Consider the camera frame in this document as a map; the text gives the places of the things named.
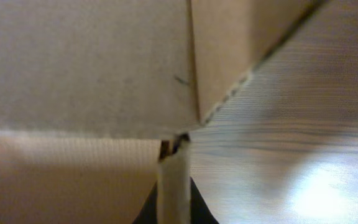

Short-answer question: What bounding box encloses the brown cardboard box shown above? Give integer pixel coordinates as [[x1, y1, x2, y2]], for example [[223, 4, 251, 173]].
[[0, 0, 321, 223]]

